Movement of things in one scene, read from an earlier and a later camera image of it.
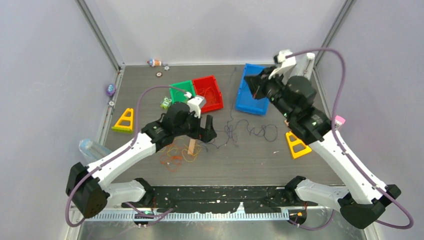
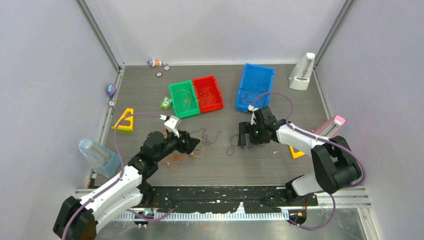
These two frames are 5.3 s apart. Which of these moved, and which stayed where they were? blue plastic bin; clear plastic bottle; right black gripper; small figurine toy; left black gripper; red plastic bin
Moved: left black gripper; right black gripper
Stayed: red plastic bin; blue plastic bin; clear plastic bottle; small figurine toy
